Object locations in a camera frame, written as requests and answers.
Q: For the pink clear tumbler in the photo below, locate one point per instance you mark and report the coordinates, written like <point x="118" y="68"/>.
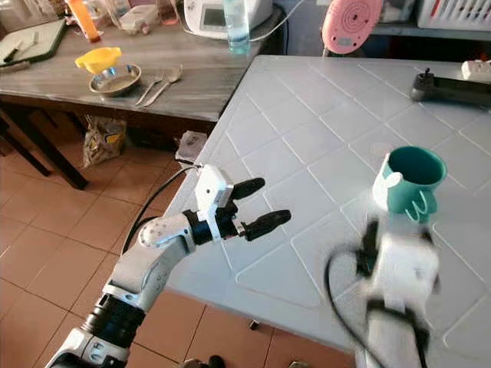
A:
<point x="168" y="11"/>

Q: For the green rimmed tray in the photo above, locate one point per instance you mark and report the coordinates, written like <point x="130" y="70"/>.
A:
<point x="38" y="42"/>

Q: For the pink round appliance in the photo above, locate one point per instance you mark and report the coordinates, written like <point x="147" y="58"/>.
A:
<point x="351" y="27"/>

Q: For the black handheld controller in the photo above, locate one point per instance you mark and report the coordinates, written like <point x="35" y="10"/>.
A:
<point x="449" y="90"/>

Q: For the teal mug with white bunny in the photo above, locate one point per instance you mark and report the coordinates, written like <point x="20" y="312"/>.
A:
<point x="418" y="192"/>

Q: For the clear plastic food container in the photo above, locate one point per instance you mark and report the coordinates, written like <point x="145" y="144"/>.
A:
<point x="140" y="19"/>

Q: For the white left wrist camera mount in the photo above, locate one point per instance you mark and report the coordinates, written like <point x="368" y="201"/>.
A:
<point x="213" y="192"/>

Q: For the white plastic bin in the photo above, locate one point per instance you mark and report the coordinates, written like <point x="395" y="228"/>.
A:
<point x="190" y="146"/>

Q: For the metal fork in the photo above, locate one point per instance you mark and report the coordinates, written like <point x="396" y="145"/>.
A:
<point x="149" y="90"/>

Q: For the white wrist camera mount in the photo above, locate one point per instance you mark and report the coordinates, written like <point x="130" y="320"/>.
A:
<point x="406" y="268"/>
<point x="213" y="192"/>

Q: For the metal spoon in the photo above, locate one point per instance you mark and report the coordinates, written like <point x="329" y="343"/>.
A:
<point x="174" y="74"/>

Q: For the clear blue water bottle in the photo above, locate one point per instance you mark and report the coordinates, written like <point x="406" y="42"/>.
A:
<point x="237" y="31"/>

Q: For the white plastic basket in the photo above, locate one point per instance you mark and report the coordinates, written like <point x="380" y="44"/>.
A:
<point x="456" y="14"/>

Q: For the white kitchen appliance with display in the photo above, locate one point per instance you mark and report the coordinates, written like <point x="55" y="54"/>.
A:
<point x="211" y="19"/>

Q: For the white power adapter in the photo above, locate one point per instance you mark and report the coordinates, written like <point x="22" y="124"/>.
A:
<point x="477" y="70"/>

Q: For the white plastic table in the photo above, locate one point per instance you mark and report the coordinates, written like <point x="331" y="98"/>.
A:
<point x="314" y="130"/>

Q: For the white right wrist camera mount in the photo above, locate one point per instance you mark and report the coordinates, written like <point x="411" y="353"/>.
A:
<point x="406" y="268"/>

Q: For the printed plastic bag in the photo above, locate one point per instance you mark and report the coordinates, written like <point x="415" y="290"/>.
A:
<point x="103" y="142"/>

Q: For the clear plastic jar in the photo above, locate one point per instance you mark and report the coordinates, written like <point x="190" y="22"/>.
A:
<point x="115" y="8"/>

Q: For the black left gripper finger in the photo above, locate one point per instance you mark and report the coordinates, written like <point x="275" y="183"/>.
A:
<point x="268" y="224"/>
<point x="248" y="188"/>

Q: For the stainless steel bowl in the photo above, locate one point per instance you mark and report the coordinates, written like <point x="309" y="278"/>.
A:
<point x="115" y="83"/>

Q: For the grey wooden table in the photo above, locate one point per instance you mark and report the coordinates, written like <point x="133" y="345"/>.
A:
<point x="199" y="84"/>

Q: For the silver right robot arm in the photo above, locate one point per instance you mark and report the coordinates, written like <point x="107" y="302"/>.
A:
<point x="391" y="341"/>

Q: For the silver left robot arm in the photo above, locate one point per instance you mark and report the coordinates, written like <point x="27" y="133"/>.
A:
<point x="146" y="268"/>

